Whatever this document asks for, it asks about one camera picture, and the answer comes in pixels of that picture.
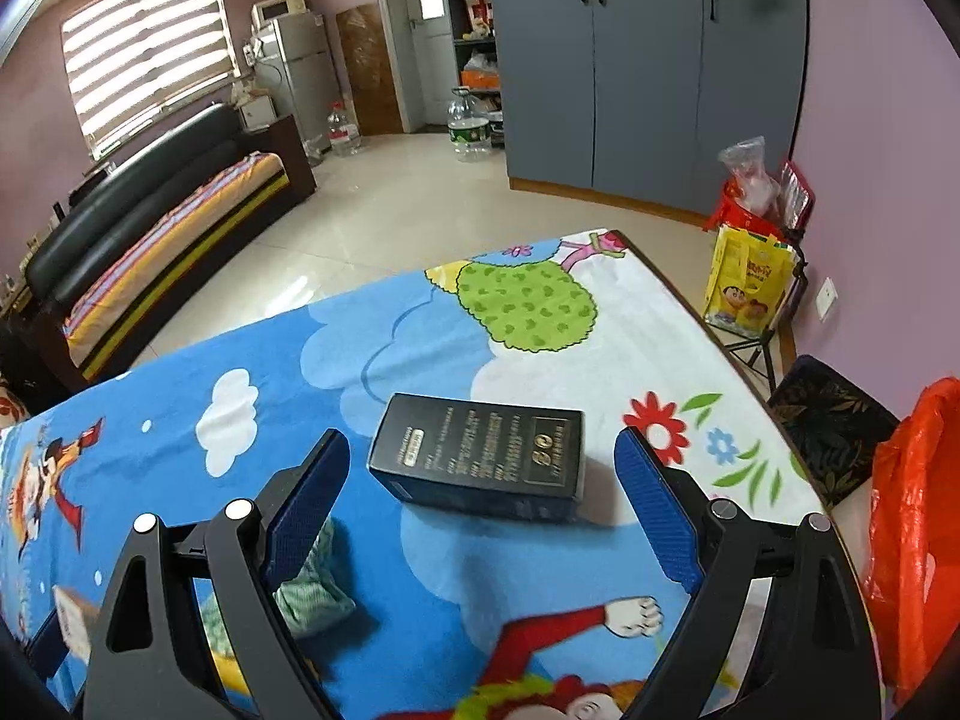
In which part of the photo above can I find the white microwave oven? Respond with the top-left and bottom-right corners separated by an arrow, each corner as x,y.
251,0 -> 308,29

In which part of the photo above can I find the blue grey wardrobe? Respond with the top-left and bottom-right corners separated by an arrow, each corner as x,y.
493,0 -> 809,215

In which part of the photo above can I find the striped sofa cushion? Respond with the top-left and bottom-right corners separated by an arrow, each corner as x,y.
64,151 -> 290,380

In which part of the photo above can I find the white door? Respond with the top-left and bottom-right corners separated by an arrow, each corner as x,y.
402,0 -> 457,127

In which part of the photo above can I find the dark rectangular cardboard box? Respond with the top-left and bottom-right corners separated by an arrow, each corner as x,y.
368,394 -> 586,523

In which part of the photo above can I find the small white box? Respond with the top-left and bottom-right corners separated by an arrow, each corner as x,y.
238,94 -> 278,132

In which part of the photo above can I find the orange lined trash bin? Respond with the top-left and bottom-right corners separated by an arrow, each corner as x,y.
864,377 -> 960,706

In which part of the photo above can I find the dark storage shelf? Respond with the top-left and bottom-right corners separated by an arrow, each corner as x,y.
446,0 -> 505,148

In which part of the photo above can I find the green crumpled cloth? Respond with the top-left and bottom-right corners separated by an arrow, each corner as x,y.
200,518 -> 356,658

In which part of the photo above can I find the brown cardboard sheet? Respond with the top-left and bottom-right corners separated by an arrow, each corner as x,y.
335,4 -> 404,135

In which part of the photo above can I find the black floral stool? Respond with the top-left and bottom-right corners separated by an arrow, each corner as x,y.
768,355 -> 900,509

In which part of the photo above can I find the silver refrigerator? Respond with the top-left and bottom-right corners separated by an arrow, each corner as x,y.
252,11 -> 342,153

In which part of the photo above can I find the white packet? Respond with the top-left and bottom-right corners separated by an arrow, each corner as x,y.
52,585 -> 99,665

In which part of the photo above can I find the white wall socket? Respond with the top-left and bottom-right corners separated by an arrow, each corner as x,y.
815,277 -> 838,322

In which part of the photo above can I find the yellow printed bag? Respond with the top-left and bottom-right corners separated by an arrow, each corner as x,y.
703,226 -> 797,338

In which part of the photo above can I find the large clear water bottle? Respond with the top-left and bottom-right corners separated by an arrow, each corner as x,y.
448,86 -> 493,161

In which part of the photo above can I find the red bag with plastic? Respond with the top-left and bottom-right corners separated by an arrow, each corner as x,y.
703,137 -> 815,245

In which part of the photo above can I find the small red-label water bottle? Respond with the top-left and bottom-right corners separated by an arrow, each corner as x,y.
327,101 -> 361,156

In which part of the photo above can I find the black leather sofa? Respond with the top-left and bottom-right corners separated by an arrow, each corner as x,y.
25,103 -> 316,394

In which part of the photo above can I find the zebra window blind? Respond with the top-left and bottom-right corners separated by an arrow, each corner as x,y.
60,0 -> 239,160

